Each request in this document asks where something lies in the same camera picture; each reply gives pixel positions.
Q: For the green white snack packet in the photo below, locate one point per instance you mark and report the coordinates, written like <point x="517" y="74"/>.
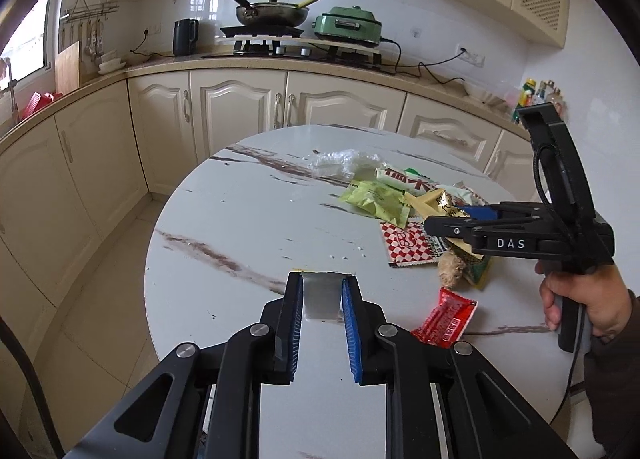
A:
<point x="400" y="181"/>

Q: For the person's right hand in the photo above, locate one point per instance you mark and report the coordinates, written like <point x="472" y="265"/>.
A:
<point x="605" y="299"/>

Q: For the clear plastic wrap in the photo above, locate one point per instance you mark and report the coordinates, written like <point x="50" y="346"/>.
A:
<point x="332" y="164"/>

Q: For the red white checkered packet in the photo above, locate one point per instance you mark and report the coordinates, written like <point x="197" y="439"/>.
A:
<point x="407" y="244"/>

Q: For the wall utensil rack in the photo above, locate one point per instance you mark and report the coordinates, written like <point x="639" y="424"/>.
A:
<point x="90" y="9"/>

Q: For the stacked white bowls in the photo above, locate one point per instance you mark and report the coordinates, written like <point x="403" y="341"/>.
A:
<point x="111" y="64"/>

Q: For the cluster of condiment bottles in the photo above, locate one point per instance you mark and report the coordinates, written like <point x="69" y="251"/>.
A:
<point x="535" y="96"/>

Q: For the black electric kettle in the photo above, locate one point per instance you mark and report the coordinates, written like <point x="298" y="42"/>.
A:
<point x="185" y="39"/>

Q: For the cream kitchen base cabinets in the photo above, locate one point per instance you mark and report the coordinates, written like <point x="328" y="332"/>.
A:
<point x="235" y="99"/>

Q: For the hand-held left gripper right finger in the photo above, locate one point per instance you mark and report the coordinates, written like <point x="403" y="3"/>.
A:
<point x="352" y="329"/>

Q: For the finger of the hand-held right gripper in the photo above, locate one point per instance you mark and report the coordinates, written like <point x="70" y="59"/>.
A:
<point x="480" y="212"/>
<point x="450" y="229"/>

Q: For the hanging kitchen utensils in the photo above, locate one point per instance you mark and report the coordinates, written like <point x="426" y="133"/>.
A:
<point x="92" y="41"/>

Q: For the wok with lid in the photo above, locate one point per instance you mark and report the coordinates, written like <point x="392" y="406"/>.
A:
<point x="272" y="13"/>

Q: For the green electric cooker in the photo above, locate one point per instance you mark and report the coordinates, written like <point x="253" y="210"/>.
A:
<point x="347" y="26"/>

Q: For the red sauce sachet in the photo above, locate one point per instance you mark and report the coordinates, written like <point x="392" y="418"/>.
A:
<point x="445" y="321"/>

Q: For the black gas stove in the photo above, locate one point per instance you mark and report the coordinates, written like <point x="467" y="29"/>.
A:
<point x="300" y="55"/>

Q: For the round marble table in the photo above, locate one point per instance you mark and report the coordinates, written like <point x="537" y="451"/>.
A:
<point x="250" y="219"/>

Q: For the ginger piece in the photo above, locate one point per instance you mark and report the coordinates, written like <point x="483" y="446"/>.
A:
<point x="452" y="269"/>

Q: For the yellow snack packet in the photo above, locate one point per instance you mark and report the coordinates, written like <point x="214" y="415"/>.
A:
<point x="425" y="206"/>

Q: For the steel faucet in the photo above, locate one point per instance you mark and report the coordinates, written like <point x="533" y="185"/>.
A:
<point x="10" y="89"/>

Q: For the white wall socket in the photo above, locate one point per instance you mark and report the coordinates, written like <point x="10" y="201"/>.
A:
<point x="472" y="55"/>
<point x="152" y="32"/>

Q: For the silver foil packet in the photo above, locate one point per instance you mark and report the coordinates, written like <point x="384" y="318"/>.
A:
<point x="322" y="296"/>

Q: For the lime green snack packet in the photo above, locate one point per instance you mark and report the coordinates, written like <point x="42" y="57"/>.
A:
<point x="375" y="201"/>

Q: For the person's right forearm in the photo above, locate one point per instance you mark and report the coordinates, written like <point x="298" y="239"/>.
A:
<point x="612" y="379"/>

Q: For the kitchen window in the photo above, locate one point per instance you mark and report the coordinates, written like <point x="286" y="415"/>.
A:
<point x="27" y="39"/>

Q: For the wooden cutting board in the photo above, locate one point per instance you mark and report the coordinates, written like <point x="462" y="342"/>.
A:
<point x="67" y="69"/>

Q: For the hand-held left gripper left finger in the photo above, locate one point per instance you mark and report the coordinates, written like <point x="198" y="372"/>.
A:
<point x="296" y="324"/>

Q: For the red plastic basket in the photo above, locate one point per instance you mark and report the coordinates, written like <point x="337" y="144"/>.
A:
<point x="40" y="104"/>

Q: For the black induction cooker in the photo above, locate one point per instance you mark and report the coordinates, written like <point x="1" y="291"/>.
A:
<point x="262" y="32"/>

